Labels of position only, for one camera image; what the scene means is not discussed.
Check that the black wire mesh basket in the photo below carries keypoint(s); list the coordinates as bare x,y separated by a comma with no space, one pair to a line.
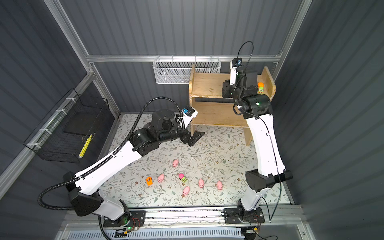
62,136

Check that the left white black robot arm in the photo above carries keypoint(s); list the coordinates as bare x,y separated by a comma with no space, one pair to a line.
165,126

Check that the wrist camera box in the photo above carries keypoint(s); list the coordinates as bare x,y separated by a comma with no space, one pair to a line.
234,64
188,114

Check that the yellow green marker pen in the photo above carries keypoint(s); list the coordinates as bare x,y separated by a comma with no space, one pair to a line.
85,146

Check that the white perforated cable tray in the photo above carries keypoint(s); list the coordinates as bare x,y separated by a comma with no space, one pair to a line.
178,234

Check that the pink toy pig bottom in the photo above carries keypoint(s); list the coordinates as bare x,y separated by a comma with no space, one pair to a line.
186,191

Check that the floral patterned table mat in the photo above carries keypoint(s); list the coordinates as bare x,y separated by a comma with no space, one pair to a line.
220,155

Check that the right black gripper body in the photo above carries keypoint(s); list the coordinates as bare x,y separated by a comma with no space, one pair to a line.
227,91

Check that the orange toy car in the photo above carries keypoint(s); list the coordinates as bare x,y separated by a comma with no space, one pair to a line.
149,181

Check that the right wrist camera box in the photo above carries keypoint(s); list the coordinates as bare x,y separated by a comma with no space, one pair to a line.
234,64

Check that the white wire mesh basket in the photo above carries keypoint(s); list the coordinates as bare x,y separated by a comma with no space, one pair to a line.
178,73

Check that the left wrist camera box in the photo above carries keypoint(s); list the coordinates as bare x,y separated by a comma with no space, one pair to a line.
188,114

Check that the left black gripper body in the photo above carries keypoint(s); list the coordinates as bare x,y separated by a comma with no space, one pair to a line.
184,135

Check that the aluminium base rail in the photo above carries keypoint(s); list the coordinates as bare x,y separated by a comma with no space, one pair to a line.
190,217

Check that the pink green toy truck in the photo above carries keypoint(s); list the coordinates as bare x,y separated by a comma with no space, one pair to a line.
183,178

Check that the wooden two-tier shelf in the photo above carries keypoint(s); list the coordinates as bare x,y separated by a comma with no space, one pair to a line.
205,95

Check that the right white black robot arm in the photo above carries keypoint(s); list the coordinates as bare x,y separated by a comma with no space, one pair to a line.
255,107

